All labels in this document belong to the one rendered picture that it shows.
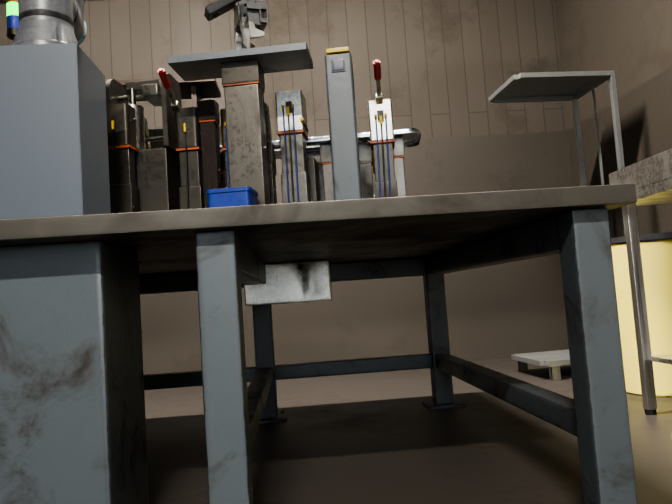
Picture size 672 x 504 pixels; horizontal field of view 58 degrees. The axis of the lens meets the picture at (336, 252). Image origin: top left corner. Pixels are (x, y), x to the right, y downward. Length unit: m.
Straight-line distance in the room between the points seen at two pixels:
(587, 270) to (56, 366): 1.10
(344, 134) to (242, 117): 0.27
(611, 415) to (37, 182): 1.29
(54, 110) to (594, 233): 1.17
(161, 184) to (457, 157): 3.03
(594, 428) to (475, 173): 3.31
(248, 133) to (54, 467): 0.89
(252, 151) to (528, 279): 3.21
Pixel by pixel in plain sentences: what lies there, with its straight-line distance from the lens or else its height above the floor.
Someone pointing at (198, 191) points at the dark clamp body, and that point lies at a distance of 1.78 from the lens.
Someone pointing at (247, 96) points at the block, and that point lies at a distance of 1.66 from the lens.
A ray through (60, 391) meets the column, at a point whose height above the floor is 0.36.
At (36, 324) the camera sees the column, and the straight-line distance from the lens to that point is 1.37.
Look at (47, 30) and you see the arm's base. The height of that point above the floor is 1.15.
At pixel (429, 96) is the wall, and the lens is 4.60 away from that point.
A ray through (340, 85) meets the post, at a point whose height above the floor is 1.06.
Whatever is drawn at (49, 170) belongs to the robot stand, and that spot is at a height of 0.82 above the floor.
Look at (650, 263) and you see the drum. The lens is 2.89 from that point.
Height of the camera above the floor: 0.51
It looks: 4 degrees up
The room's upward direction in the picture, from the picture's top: 4 degrees counter-clockwise
